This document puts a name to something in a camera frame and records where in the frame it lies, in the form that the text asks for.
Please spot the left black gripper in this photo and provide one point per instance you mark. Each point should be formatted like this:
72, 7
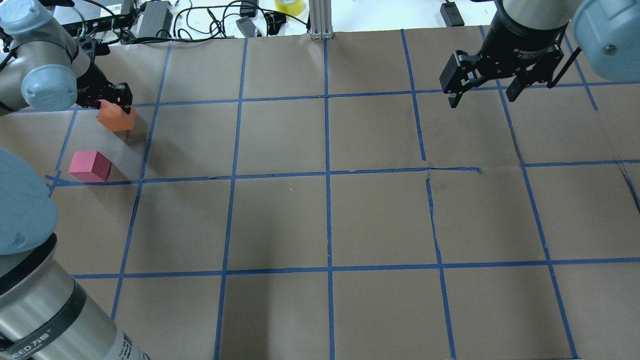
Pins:
98, 85

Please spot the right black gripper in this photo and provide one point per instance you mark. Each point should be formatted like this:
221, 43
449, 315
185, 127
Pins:
520, 37

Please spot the orange foam cube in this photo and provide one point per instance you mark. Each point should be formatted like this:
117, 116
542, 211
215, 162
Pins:
115, 119

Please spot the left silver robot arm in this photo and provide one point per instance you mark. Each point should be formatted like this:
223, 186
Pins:
45, 313

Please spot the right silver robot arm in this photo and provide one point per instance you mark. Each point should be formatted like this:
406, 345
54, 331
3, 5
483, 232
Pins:
605, 31

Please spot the black power brick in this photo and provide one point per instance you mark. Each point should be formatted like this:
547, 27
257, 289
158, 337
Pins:
451, 14

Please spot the red foam cube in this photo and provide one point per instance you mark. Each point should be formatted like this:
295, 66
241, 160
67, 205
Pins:
90, 166

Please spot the black power adapter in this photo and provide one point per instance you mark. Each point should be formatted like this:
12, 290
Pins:
156, 18

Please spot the yellow tape roll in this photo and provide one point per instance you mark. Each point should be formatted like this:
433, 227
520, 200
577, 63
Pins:
291, 8

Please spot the aluminium frame post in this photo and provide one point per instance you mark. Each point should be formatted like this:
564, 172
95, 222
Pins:
320, 17

